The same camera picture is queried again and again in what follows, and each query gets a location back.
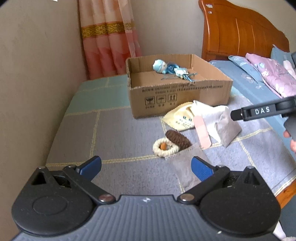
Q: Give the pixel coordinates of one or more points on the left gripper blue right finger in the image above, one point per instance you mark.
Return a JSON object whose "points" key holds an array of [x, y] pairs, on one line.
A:
{"points": [[211, 177]]}

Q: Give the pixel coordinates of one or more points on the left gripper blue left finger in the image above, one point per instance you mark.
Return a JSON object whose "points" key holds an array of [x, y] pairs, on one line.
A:
{"points": [[82, 177]]}

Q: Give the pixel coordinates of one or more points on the grey pouch small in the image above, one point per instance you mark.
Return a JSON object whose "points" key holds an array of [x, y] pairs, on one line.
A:
{"points": [[178, 167]]}

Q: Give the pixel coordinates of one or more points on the brown knitted scrunchie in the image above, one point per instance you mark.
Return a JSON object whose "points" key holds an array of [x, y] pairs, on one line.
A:
{"points": [[178, 139]]}

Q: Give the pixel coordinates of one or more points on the grey pouch large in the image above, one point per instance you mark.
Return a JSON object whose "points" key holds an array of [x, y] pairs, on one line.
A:
{"points": [[226, 128]]}

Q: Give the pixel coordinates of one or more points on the small orange plush piece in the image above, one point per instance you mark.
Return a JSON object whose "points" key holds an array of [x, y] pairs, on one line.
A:
{"points": [[163, 146]]}

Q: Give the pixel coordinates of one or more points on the white towel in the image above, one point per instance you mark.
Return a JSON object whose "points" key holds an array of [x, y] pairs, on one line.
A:
{"points": [[215, 118]]}

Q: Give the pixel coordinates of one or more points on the cream printed cloth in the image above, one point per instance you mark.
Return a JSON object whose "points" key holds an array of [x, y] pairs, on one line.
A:
{"points": [[180, 118]]}

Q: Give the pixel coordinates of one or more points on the blue white string sachet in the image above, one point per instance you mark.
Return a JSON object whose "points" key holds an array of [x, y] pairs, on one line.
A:
{"points": [[174, 69]]}

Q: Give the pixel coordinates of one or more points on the blue white doll head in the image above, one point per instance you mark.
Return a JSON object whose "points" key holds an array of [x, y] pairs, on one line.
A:
{"points": [[160, 66]]}

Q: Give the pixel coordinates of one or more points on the person right hand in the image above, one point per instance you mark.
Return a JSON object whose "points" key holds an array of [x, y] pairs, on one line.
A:
{"points": [[286, 134]]}

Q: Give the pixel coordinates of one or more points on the pink floral quilt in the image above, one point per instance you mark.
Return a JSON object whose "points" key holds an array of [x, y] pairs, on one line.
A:
{"points": [[275, 76]]}

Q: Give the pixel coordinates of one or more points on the blue floral bedsheet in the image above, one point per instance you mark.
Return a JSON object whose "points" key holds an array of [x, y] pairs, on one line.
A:
{"points": [[246, 79]]}

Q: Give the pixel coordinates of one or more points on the grey checked blanket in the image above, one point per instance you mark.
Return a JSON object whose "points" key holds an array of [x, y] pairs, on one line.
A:
{"points": [[99, 122]]}

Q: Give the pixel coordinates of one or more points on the blue pillow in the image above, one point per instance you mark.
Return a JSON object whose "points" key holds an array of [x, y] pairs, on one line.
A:
{"points": [[281, 56]]}

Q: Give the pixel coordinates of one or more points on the wooden headboard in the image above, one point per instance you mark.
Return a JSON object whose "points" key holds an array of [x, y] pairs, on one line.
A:
{"points": [[233, 30]]}

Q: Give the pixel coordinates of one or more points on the cardboard box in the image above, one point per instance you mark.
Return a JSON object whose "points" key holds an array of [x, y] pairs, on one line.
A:
{"points": [[153, 94]]}

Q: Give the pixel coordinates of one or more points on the pink patterned curtain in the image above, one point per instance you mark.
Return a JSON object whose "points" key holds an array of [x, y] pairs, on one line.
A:
{"points": [[109, 36]]}

